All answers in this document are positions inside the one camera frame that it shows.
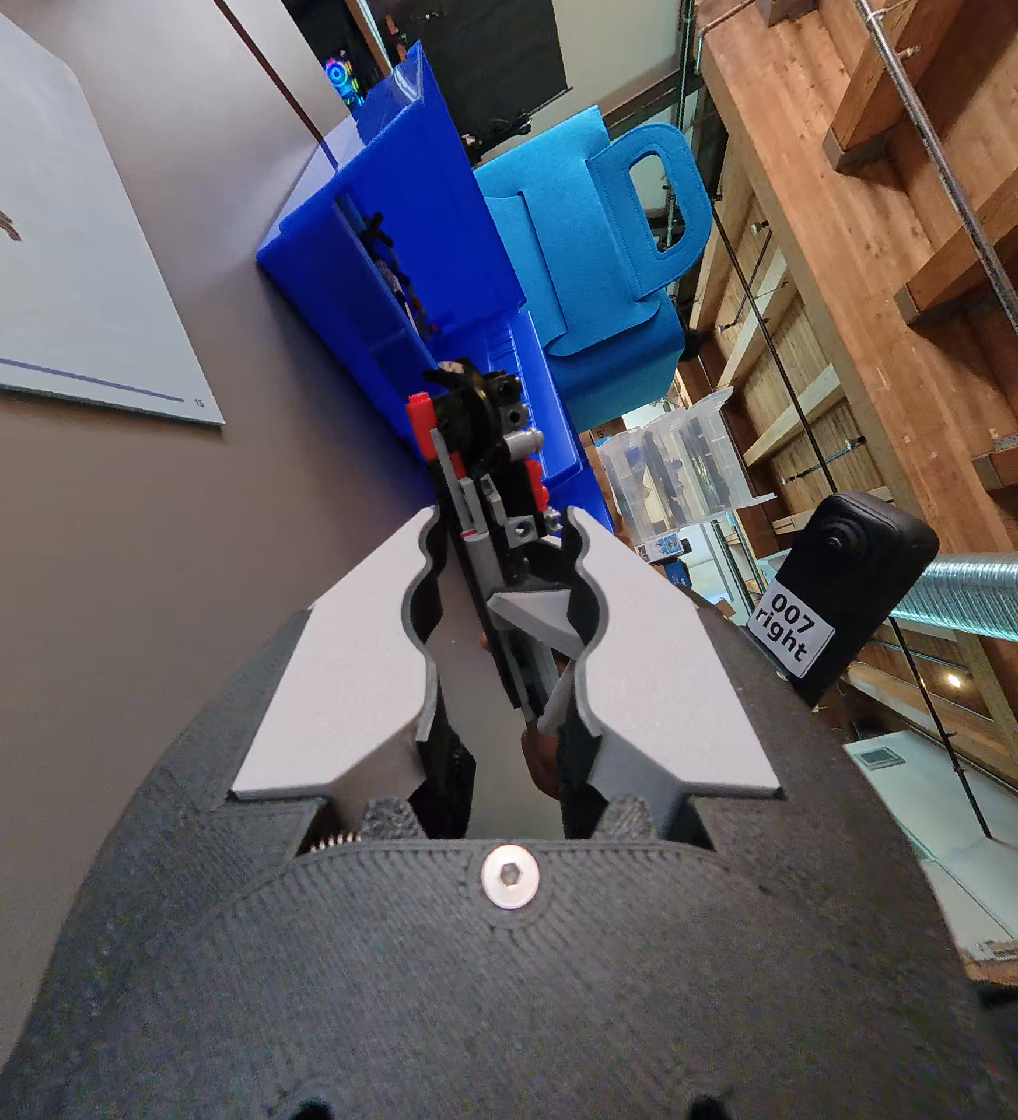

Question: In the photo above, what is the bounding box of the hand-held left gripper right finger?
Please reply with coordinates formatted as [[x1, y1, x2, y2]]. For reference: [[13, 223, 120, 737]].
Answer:
[[559, 506, 783, 839]]

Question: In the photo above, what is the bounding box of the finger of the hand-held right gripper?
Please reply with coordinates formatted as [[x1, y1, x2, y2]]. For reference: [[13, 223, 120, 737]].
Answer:
[[535, 660, 578, 738], [484, 588, 582, 659]]

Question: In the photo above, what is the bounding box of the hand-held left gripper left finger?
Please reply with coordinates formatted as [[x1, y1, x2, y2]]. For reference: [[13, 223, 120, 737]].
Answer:
[[229, 506, 477, 839]]

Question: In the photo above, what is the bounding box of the grey red toy brick spaceship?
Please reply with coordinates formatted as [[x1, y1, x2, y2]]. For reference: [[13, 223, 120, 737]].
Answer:
[[406, 359, 580, 727]]

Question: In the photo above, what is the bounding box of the grey desk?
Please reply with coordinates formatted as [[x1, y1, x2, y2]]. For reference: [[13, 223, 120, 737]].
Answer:
[[0, 0, 475, 1120]]

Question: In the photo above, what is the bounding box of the person's right hand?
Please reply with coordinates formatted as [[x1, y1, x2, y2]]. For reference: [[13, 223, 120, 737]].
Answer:
[[519, 728, 564, 802]]

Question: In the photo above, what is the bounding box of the blue plastic bin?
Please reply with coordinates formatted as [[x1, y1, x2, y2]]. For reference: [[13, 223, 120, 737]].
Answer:
[[255, 39, 529, 439], [404, 302, 619, 537]]

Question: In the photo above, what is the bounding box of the clear plastic drawer unit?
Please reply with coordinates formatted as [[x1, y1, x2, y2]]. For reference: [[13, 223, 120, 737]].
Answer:
[[600, 389, 776, 561]]

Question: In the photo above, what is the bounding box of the pile of loose toy bricks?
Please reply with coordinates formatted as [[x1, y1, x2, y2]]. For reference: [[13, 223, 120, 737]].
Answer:
[[347, 197, 440, 338]]

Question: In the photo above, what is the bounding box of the metal ceiling pipe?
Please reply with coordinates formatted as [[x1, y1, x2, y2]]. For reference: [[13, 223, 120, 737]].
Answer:
[[850, 0, 1018, 425]]

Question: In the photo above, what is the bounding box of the building instruction booklet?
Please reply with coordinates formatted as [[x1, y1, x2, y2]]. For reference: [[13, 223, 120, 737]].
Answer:
[[0, 0, 225, 428]]

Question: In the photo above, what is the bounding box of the dark fabric panel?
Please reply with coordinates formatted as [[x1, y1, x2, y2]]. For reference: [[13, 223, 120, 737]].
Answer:
[[417, 0, 573, 141]]

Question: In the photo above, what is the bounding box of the adjoining grey table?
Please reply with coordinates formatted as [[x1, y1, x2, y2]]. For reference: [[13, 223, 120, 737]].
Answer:
[[220, 0, 405, 167]]

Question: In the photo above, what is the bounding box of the silver spiral air duct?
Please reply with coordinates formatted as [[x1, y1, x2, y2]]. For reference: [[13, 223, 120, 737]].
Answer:
[[889, 549, 1018, 653]]

